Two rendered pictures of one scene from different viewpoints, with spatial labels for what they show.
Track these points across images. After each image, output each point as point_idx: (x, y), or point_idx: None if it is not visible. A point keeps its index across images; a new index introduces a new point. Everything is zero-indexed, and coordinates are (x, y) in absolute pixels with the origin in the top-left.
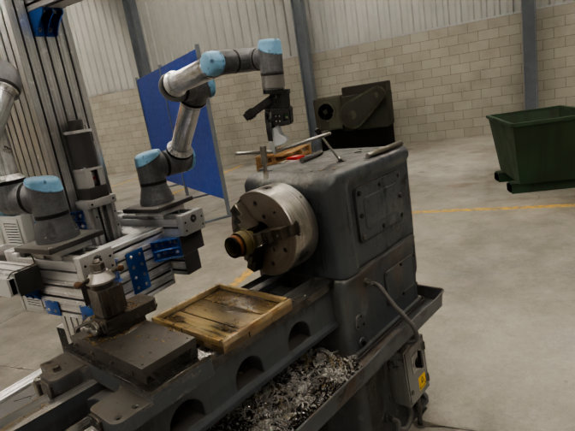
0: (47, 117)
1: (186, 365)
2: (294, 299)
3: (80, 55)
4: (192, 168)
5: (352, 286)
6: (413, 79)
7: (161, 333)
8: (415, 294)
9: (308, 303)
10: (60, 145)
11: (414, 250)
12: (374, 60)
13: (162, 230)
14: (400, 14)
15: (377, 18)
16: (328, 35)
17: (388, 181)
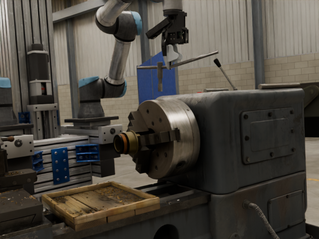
0: (17, 40)
1: (24, 227)
2: (167, 202)
3: (107, 52)
4: (123, 95)
5: (229, 203)
6: None
7: (22, 197)
8: (303, 231)
9: (179, 207)
10: (23, 61)
11: (305, 188)
12: (313, 67)
13: (88, 138)
14: None
15: (318, 36)
16: (278, 47)
17: (279, 114)
